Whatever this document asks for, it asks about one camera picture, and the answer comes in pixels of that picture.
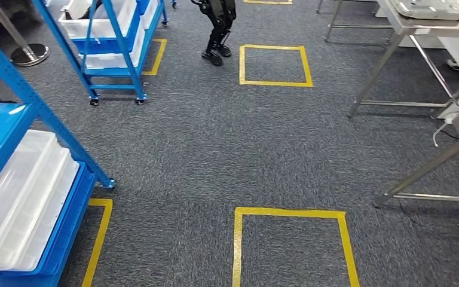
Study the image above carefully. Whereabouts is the black humanoid robot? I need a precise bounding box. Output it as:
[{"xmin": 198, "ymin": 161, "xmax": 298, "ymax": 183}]
[{"xmin": 191, "ymin": 0, "xmax": 237, "ymax": 68}]

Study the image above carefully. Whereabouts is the white cable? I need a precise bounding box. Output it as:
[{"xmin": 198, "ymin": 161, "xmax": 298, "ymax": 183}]
[{"xmin": 431, "ymin": 118, "xmax": 452, "ymax": 148}]

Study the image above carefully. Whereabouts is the stamped sheet metal panel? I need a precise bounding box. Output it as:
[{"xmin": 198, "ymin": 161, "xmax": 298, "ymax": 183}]
[{"xmin": 390, "ymin": 0, "xmax": 459, "ymax": 20}]

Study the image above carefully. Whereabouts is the blue wheeled shelf rack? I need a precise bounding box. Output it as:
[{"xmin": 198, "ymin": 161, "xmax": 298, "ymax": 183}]
[{"xmin": 31, "ymin": 0, "xmax": 169, "ymax": 107}]

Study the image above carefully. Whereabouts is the stainless steel workbench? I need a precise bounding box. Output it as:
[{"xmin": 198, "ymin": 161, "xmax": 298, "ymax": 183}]
[{"xmin": 373, "ymin": 111, "xmax": 459, "ymax": 207}]

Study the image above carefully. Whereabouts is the white plastic bin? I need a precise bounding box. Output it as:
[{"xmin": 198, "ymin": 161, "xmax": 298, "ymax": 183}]
[
  {"xmin": 58, "ymin": 0, "xmax": 139, "ymax": 41},
  {"xmin": 0, "ymin": 129, "xmax": 71, "ymax": 274},
  {"xmin": 81, "ymin": 25, "xmax": 147, "ymax": 71},
  {"xmin": 0, "ymin": 152, "xmax": 81, "ymax": 275}
]

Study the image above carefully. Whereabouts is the chrome stanchion post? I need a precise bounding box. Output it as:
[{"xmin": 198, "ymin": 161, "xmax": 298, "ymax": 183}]
[{"xmin": 0, "ymin": 0, "xmax": 51, "ymax": 68}]

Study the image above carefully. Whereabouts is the blue steel shelf rack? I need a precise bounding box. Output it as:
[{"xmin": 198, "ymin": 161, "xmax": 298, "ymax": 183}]
[{"xmin": 0, "ymin": 23, "xmax": 116, "ymax": 287}]

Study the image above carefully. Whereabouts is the stainless steel table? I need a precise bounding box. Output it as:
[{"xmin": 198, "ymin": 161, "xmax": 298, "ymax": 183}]
[{"xmin": 324, "ymin": 0, "xmax": 459, "ymax": 120}]

